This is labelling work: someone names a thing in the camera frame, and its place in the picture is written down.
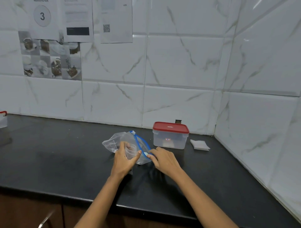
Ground person's right hand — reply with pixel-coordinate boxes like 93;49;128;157
147;147;183;181

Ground white paper with square code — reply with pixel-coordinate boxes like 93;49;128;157
100;0;133;44

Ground white paper with dark bar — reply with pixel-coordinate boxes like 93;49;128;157
61;0;94;43

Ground clear container with red lid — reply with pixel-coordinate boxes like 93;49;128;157
152;121;190;150

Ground white paper with circle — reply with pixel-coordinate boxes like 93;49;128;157
17;0;61;41

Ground small clear plastic cup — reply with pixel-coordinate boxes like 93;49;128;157
125;143;138;161

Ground metal cabinet handle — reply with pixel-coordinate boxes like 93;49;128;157
38;210;56;228

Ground person's right forearm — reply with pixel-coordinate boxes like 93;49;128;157
171;169;239;228

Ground clear zip bag blue seal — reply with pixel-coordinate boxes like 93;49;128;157
102;131;153;165

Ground white folded paper napkin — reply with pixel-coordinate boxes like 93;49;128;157
190;139;211;151

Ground brown wooden cabinet door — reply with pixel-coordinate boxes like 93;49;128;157
0;191;64;228

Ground clear container with red handle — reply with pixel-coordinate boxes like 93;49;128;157
0;111;8;129

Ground person's left forearm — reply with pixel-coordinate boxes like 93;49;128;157
74;173;125;228

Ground person's left hand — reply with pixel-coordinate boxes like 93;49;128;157
110;141;142;179

